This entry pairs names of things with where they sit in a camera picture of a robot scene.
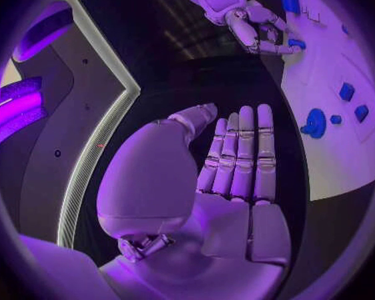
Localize blue plug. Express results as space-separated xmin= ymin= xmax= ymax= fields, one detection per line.
xmin=288 ymin=38 xmax=307 ymax=51

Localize blue gear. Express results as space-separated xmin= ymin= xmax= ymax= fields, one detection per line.
xmin=300 ymin=107 xmax=328 ymax=139

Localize white task board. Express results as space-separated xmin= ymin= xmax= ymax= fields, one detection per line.
xmin=278 ymin=0 xmax=375 ymax=202

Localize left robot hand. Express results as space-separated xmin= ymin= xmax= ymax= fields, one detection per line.
xmin=95 ymin=102 xmax=294 ymax=300

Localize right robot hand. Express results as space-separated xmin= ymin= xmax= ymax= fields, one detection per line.
xmin=223 ymin=0 xmax=303 ymax=56

